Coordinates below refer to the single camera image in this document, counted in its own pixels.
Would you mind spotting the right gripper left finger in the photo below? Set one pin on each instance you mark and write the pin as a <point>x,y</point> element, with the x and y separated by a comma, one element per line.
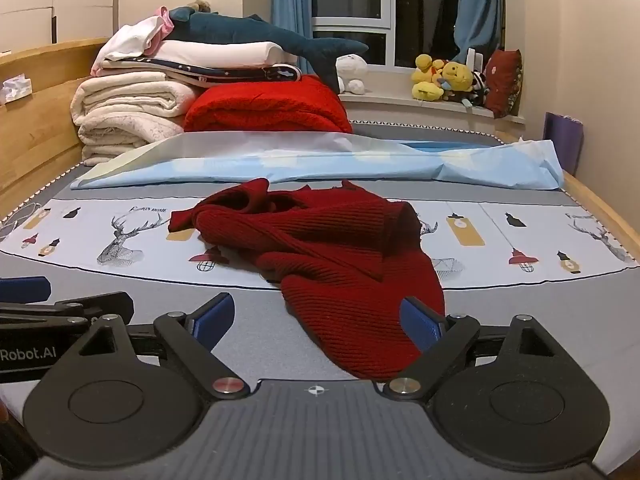
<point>189,340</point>

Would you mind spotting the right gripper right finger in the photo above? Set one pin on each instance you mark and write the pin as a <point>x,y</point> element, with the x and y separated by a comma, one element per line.
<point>443,344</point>

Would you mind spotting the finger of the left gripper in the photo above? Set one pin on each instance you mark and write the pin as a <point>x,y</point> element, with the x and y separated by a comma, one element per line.
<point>27,289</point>

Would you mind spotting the dark red knit sweater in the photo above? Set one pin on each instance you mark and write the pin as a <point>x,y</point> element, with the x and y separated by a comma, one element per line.
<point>344,258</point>

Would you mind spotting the wooden bed headboard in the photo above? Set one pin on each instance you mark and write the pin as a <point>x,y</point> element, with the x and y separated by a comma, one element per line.
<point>38,138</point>

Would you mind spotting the light blue folded sheet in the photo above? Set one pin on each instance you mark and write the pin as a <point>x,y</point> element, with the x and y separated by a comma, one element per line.
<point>242,156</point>

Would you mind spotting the cream folded quilt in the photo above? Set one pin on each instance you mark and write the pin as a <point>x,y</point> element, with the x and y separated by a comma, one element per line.
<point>116,114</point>

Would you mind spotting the tissue pack on headboard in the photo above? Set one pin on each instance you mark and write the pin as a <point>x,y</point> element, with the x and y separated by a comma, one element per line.
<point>15,88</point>

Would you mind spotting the purple bag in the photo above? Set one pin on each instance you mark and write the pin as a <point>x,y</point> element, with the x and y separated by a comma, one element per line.
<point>567,135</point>

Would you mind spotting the bright red folded blanket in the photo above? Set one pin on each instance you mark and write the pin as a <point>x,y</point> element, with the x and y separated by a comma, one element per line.
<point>304,105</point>

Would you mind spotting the yellow plush toys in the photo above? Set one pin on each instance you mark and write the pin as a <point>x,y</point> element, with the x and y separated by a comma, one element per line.
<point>435,80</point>

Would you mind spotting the navy trimmed folded cloth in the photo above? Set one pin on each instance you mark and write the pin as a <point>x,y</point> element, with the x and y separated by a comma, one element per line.
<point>202,77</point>

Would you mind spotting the white pink folded garment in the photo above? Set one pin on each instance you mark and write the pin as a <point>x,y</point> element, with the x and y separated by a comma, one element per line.
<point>132,41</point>

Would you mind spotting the dark red cushion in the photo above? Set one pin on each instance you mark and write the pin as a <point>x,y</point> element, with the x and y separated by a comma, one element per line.
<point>503,79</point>

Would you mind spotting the white plush toy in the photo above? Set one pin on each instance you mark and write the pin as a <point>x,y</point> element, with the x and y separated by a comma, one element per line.
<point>351,70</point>

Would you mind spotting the white folded pillow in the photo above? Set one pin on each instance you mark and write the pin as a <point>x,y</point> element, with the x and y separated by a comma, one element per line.
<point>252,55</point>

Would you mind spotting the blue shark plush toy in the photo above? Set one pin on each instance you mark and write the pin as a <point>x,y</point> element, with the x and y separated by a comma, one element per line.
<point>213,28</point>

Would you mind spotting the blue right curtain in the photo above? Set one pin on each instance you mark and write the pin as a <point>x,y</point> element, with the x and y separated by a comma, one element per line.
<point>478,26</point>

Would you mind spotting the white framed window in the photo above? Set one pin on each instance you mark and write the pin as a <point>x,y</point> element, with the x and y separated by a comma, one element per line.
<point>395,31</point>

